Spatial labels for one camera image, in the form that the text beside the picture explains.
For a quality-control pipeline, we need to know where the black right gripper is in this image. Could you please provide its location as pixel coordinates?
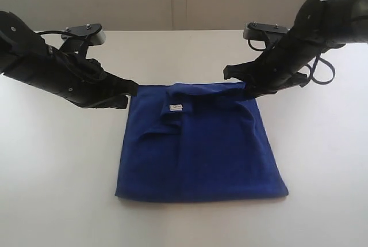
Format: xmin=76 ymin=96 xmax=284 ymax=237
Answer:
xmin=223 ymin=44 xmax=308 ymax=98

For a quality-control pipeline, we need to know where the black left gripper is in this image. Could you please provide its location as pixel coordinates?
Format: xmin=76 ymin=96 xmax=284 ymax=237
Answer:
xmin=43 ymin=54 xmax=137 ymax=109

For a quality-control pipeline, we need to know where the blue microfibre towel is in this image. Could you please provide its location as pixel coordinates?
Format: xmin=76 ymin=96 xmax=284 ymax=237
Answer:
xmin=115 ymin=82 xmax=289 ymax=203

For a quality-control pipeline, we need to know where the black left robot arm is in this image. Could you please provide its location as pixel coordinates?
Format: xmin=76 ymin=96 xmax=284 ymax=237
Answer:
xmin=1 ymin=12 xmax=139 ymax=109

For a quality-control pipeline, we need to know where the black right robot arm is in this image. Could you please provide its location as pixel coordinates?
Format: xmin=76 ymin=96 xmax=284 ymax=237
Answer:
xmin=223 ymin=0 xmax=367 ymax=98

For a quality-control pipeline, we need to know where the white rectangular label tag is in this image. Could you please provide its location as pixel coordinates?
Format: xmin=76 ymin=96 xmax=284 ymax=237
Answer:
xmin=168 ymin=104 xmax=183 ymax=112

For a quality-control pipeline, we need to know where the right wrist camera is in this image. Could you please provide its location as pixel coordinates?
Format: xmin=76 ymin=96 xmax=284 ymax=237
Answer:
xmin=243 ymin=22 xmax=289 ymax=43

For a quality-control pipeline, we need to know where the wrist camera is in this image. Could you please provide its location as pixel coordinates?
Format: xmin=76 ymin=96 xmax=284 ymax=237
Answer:
xmin=61 ymin=23 xmax=106 ymax=46
xmin=243 ymin=22 xmax=289 ymax=43

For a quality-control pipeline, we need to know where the blue cable at right arm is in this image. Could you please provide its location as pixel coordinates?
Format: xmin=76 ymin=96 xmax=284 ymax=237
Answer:
xmin=306 ymin=55 xmax=336 ymax=85

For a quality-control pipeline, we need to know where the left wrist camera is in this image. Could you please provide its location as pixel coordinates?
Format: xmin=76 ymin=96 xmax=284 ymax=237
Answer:
xmin=61 ymin=23 xmax=106 ymax=46

